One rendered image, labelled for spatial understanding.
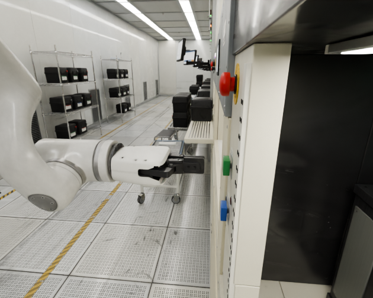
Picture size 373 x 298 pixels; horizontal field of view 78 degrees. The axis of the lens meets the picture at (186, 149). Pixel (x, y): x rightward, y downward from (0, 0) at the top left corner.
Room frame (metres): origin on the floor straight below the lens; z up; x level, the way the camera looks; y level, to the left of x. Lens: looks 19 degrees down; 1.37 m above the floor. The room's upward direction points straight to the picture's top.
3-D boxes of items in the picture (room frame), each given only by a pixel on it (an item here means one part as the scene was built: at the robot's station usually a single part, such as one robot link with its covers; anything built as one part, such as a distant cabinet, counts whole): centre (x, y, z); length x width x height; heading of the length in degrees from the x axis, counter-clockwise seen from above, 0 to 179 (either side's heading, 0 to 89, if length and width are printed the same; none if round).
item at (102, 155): (0.44, 0.15, 1.20); 0.09 x 0.03 x 0.08; 174
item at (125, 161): (0.43, 0.09, 1.20); 0.11 x 0.10 x 0.07; 84
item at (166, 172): (0.40, 0.06, 1.20); 0.08 x 0.06 x 0.01; 43
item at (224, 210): (0.41, -0.08, 1.10); 0.03 x 0.02 x 0.03; 174
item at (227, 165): (0.41, -0.08, 1.20); 0.03 x 0.02 x 0.03; 174
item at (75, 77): (4.56, 2.21, 1.31); 0.30 x 0.28 x 0.26; 179
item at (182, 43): (3.41, -0.08, 1.59); 0.50 x 0.41 x 0.36; 84
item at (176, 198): (2.65, 0.25, 0.24); 0.97 x 0.52 x 0.48; 177
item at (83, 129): (4.58, 2.19, 0.31); 0.30 x 0.28 x 0.26; 172
